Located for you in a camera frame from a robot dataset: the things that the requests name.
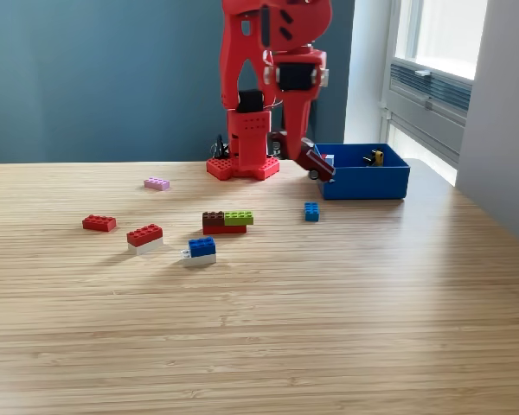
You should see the dark red toy car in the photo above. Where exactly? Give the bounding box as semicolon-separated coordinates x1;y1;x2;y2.
269;129;336;182

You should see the small yellow toy digger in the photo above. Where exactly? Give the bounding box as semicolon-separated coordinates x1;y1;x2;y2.
362;148;384;168

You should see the blue and white brick stack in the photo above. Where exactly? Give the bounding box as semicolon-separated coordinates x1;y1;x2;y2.
180;237;218;267

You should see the blue plastic bin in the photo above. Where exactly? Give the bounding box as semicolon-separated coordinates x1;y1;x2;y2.
314;143;411;201

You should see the brown green red brick stack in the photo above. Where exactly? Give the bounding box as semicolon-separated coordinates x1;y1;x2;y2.
202;210;255;236

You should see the grey window vent grille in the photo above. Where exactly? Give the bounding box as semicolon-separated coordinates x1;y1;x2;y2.
388;60;475;116

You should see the pink flat building brick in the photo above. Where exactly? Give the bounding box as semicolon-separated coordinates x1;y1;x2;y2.
144;176;171;192

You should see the red building brick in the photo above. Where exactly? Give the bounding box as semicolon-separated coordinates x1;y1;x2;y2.
81;214;118;233

